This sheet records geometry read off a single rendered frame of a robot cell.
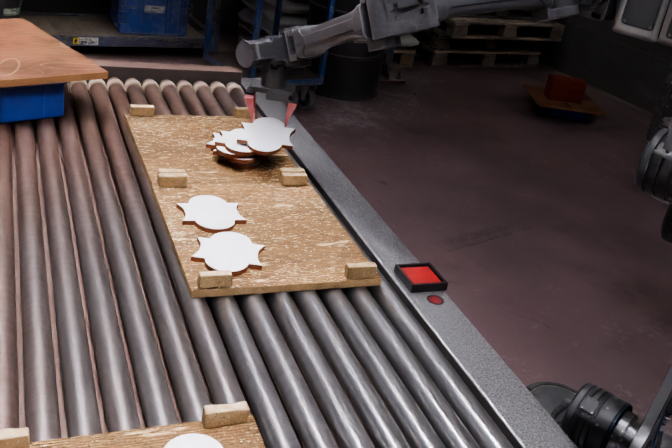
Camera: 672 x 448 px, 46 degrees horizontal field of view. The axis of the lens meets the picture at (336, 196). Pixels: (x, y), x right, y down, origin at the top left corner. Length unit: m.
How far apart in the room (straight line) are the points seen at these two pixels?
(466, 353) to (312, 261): 0.33
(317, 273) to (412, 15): 0.48
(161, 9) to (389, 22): 4.60
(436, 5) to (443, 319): 0.54
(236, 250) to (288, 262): 0.10
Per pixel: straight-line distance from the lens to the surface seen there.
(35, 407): 1.14
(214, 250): 1.44
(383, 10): 1.39
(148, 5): 5.89
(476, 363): 1.34
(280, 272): 1.42
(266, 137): 1.80
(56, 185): 1.71
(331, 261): 1.48
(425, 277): 1.51
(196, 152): 1.87
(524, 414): 1.26
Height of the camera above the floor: 1.65
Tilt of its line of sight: 24 degrees down
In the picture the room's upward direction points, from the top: 10 degrees clockwise
